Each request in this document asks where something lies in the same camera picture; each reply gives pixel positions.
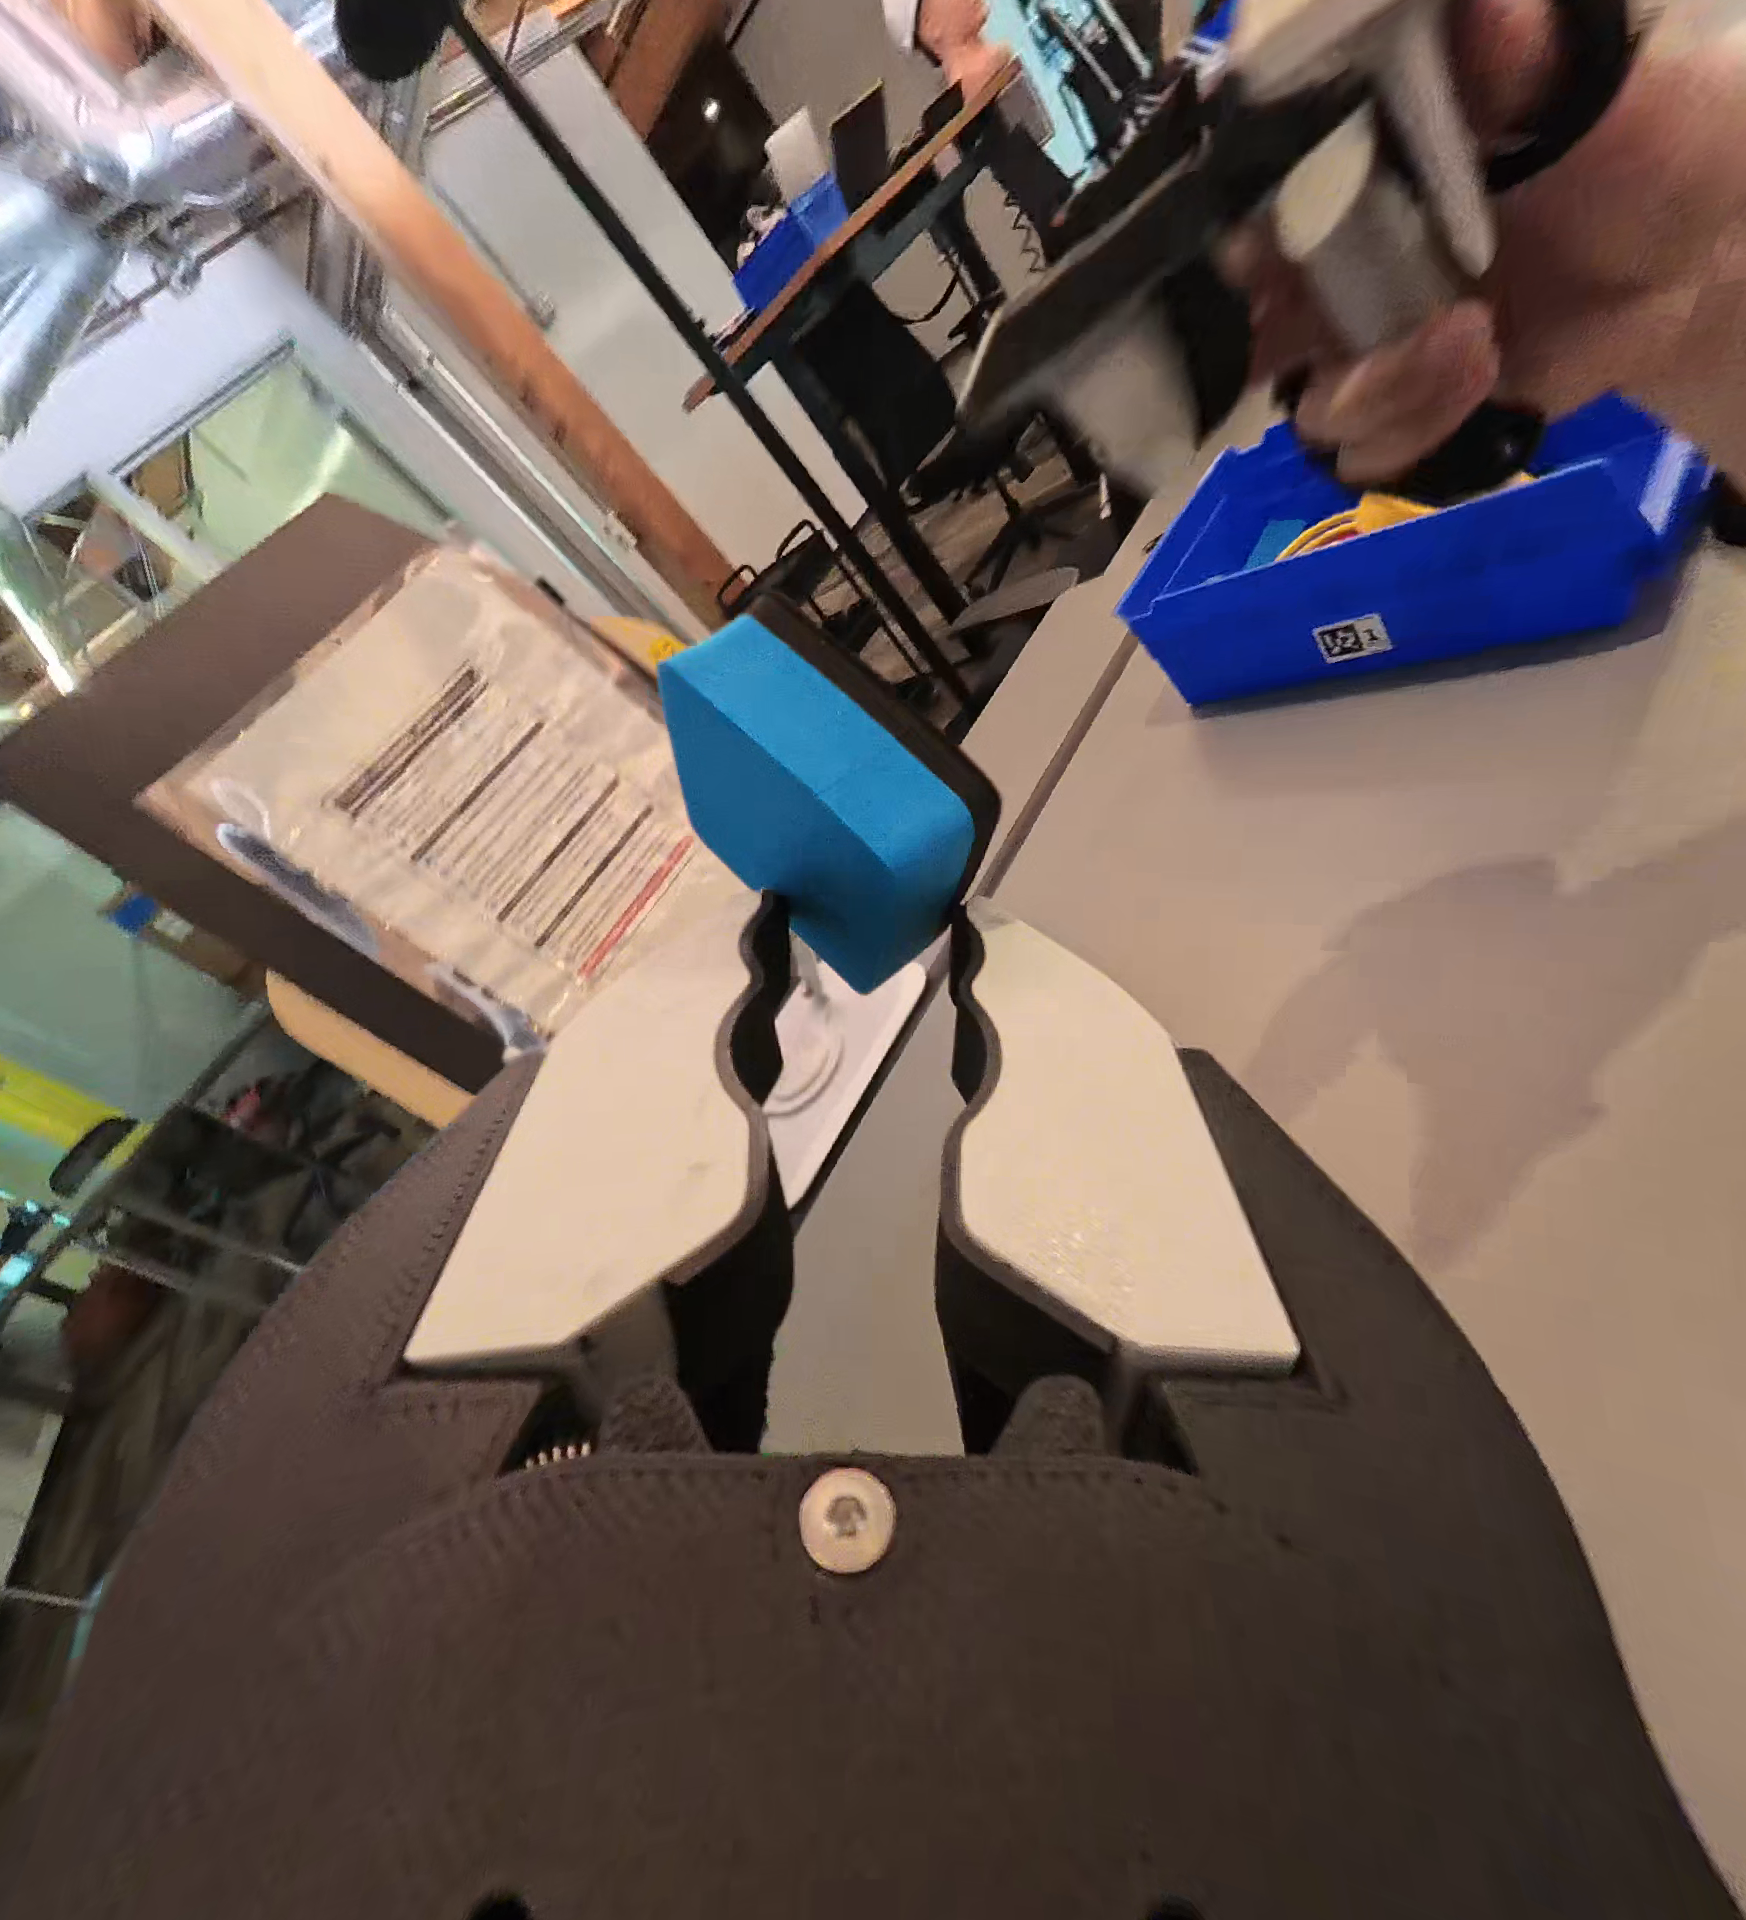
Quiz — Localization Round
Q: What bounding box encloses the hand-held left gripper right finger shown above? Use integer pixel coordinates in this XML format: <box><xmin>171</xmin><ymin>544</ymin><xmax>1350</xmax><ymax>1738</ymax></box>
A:
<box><xmin>938</xmin><ymin>901</ymin><xmax>1301</xmax><ymax>1378</ymax></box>

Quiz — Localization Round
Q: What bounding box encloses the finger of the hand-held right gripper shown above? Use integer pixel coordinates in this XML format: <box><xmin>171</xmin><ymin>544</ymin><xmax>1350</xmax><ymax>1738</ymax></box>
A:
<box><xmin>1064</xmin><ymin>321</ymin><xmax>1208</xmax><ymax>501</ymax></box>

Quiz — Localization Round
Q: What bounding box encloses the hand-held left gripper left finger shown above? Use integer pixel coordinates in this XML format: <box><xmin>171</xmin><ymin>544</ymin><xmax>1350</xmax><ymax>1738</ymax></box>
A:
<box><xmin>403</xmin><ymin>893</ymin><xmax>794</xmax><ymax>1372</ymax></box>

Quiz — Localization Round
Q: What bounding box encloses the yellow network cable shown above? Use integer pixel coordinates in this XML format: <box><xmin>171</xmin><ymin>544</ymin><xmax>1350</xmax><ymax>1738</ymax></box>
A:
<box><xmin>1276</xmin><ymin>493</ymin><xmax>1538</xmax><ymax>566</ymax></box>

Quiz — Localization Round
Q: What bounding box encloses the blue plastic bin with tag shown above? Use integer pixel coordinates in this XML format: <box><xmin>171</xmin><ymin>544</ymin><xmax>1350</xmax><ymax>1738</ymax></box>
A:
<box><xmin>1117</xmin><ymin>392</ymin><xmax>1715</xmax><ymax>709</ymax></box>

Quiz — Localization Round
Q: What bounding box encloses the blue foam eraser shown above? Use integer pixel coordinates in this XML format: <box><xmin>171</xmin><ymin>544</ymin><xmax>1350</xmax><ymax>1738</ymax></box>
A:
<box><xmin>657</xmin><ymin>589</ymin><xmax>1004</xmax><ymax>995</ymax></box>

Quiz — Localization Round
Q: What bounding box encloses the wooden standing desk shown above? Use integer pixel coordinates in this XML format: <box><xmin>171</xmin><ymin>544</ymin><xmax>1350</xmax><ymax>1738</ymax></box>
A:
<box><xmin>681</xmin><ymin>55</ymin><xmax>1034</xmax><ymax>415</ymax></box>

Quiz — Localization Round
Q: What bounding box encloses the grey desk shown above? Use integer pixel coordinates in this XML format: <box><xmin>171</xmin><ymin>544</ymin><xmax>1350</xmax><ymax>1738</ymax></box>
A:
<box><xmin>752</xmin><ymin>494</ymin><xmax>1746</xmax><ymax>1920</ymax></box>

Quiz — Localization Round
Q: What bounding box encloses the person's right hand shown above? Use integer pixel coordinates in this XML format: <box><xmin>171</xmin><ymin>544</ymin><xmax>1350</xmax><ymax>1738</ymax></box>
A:
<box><xmin>1215</xmin><ymin>0</ymin><xmax>1746</xmax><ymax>544</ymax></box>

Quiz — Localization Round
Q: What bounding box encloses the black office chair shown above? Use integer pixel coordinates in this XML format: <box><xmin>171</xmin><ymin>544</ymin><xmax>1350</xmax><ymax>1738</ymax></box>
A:
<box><xmin>812</xmin><ymin>300</ymin><xmax>1087</xmax><ymax>635</ymax></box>

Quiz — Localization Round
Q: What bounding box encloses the white stand base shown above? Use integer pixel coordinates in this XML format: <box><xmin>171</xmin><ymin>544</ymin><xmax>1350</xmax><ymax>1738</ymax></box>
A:
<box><xmin>760</xmin><ymin>959</ymin><xmax>935</xmax><ymax>1208</ymax></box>

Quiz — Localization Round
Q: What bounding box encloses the blue storage bin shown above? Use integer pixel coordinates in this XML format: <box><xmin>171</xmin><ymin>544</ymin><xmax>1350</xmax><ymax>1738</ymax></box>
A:
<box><xmin>732</xmin><ymin>170</ymin><xmax>849</xmax><ymax>312</ymax></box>

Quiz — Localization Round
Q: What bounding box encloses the dark laptop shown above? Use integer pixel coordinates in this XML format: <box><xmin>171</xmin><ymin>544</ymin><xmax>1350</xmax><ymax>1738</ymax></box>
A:
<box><xmin>764</xmin><ymin>102</ymin><xmax>888</xmax><ymax>203</ymax></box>

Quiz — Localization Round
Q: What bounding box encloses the black utility cart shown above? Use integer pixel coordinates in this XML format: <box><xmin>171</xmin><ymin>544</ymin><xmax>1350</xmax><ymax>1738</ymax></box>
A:
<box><xmin>720</xmin><ymin>516</ymin><xmax>998</xmax><ymax>709</ymax></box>

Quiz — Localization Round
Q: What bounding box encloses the black floor lamp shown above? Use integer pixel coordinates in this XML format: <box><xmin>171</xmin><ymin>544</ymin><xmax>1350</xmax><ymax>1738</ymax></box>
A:
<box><xmin>334</xmin><ymin>0</ymin><xmax>984</xmax><ymax>725</ymax></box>

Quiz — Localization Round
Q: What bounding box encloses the wooden post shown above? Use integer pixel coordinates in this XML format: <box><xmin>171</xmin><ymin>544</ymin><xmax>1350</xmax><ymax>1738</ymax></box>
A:
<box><xmin>151</xmin><ymin>0</ymin><xmax>727</xmax><ymax>635</ymax></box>

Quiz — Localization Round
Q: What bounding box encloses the silver ventilation duct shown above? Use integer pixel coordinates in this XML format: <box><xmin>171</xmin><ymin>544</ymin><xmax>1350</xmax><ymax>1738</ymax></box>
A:
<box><xmin>0</xmin><ymin>0</ymin><xmax>297</xmax><ymax>459</ymax></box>

